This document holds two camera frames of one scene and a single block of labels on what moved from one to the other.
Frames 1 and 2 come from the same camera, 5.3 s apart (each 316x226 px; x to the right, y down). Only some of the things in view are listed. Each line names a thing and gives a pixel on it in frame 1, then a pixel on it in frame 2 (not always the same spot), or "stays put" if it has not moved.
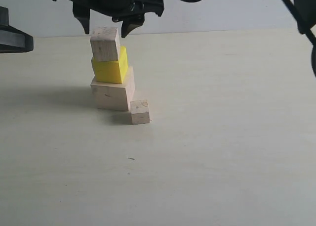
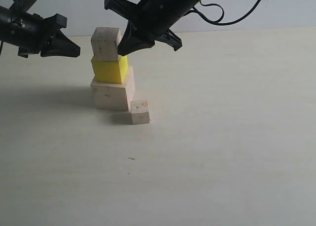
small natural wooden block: (139, 112) stays put
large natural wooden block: (111, 95) stays put
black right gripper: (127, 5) -> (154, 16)
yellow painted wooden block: (112, 71) stays put
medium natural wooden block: (105, 44) stays put
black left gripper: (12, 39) -> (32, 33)
